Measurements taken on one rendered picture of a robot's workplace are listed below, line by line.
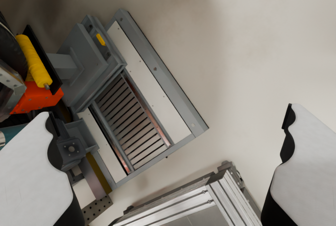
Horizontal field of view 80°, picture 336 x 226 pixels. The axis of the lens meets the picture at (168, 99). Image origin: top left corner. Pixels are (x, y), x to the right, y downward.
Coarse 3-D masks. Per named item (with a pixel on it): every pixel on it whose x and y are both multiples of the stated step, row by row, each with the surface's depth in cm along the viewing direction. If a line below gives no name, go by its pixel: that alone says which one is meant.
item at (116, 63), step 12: (84, 24) 119; (96, 24) 116; (96, 36) 111; (108, 36) 118; (108, 48) 110; (108, 60) 111; (120, 60) 112; (108, 72) 115; (96, 84) 121; (108, 84) 123; (84, 96) 127; (96, 96) 128; (72, 108) 132; (84, 108) 133
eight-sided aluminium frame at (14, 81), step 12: (0, 60) 66; (0, 72) 64; (12, 72) 73; (12, 84) 72; (24, 84) 77; (0, 96) 80; (12, 96) 77; (0, 108) 82; (12, 108) 84; (0, 120) 86
